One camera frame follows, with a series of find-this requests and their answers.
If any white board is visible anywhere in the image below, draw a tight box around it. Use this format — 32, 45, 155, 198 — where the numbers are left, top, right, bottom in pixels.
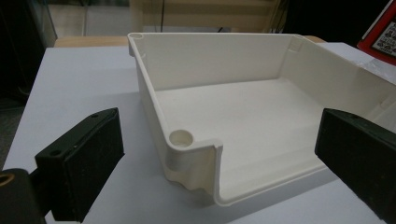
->
2, 41, 396, 224

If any red box with white label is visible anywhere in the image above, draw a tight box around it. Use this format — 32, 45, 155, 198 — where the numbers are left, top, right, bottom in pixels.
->
356, 0, 396, 67

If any wooden table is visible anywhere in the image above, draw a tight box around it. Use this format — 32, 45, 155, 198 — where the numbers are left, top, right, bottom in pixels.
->
53, 35, 327, 49

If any dark cabinet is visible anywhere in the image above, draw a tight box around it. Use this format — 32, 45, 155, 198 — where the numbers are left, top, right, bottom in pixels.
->
0, 0, 59, 105

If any black hanging cable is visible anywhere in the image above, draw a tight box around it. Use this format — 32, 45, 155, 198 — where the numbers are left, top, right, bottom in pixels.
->
159, 0, 166, 33

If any light wooden furniture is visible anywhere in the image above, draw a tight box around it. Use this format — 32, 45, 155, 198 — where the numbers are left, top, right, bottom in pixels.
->
128, 0, 283, 34

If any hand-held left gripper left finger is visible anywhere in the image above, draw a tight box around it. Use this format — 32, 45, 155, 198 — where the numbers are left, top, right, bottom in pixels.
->
35, 107, 126, 224

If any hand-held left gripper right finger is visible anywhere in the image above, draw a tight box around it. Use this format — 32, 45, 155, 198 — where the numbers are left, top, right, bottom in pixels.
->
314, 107, 396, 224

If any white plastic bin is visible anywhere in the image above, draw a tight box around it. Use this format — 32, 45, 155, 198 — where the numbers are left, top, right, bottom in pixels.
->
127, 32, 396, 208

